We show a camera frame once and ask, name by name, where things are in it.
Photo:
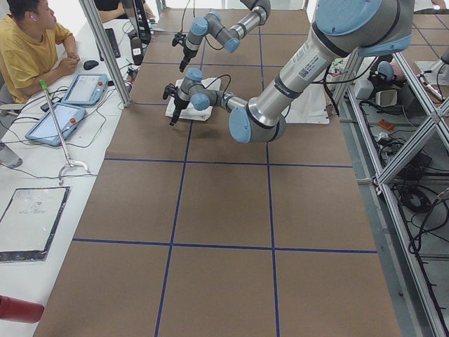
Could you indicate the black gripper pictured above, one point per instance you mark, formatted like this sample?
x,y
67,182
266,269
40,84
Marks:
x,y
177,107
185,56

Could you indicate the white long-sleeve printed shirt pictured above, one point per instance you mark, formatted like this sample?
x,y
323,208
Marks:
x,y
197,110

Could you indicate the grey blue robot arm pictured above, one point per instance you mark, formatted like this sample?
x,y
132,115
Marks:
x,y
373,28
228,37

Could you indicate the black keyboard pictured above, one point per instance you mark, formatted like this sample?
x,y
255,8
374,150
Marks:
x,y
113,42

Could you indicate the upper blue teach pendant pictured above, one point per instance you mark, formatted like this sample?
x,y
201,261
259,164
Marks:
x,y
86,90

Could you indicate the black computer mouse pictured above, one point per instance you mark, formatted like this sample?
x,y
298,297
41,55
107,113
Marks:
x,y
90,64

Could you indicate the silver reacher grabber stick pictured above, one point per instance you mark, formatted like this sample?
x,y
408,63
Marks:
x,y
71,163

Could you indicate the man in yellow shirt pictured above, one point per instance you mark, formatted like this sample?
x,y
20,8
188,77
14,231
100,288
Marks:
x,y
34,47

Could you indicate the silver foil tray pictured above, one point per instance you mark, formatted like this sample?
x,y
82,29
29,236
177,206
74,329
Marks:
x,y
29,223

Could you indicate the red fire extinguisher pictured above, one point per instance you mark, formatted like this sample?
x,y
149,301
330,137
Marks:
x,y
16,310

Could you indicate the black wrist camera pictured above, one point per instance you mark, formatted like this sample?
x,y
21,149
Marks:
x,y
179,39
169,91

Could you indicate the grey aluminium frame post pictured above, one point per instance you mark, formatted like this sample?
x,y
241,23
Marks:
x,y
95,23

